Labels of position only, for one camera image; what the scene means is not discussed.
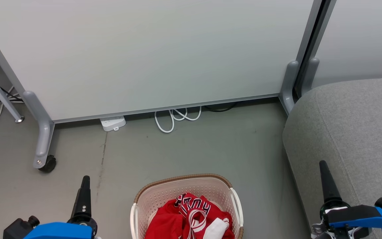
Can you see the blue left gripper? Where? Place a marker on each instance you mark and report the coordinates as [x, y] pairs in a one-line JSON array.
[[61, 231]]

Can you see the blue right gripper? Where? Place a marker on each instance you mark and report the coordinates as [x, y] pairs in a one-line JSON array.
[[353, 215]]

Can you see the red basketball jersey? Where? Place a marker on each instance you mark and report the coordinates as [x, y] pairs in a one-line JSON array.
[[204, 212]]

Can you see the grey fabric sofa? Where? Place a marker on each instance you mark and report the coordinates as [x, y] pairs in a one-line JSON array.
[[350, 132]]

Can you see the black caster wheel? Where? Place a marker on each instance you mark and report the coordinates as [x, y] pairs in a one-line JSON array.
[[48, 164]]

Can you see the grey partition foot with caster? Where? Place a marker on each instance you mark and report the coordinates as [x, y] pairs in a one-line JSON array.
[[43, 132]]

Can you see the beige plastic laundry basket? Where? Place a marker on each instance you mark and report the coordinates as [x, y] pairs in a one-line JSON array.
[[164, 196]]

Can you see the white power strip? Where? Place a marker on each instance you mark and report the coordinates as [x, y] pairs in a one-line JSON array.
[[112, 123]]

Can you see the short grey partition foot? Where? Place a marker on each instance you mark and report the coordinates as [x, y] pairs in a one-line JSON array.
[[288, 86]]

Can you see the grey partition foot dark-framed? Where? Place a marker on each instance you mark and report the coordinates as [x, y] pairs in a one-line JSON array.
[[310, 74]]

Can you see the large white partition panel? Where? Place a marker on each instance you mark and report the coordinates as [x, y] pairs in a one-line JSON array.
[[138, 56]]

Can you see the frosted white partition panel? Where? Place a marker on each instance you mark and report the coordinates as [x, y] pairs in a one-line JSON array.
[[360, 36]]

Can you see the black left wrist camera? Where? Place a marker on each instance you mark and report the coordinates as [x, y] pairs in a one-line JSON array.
[[17, 229]]

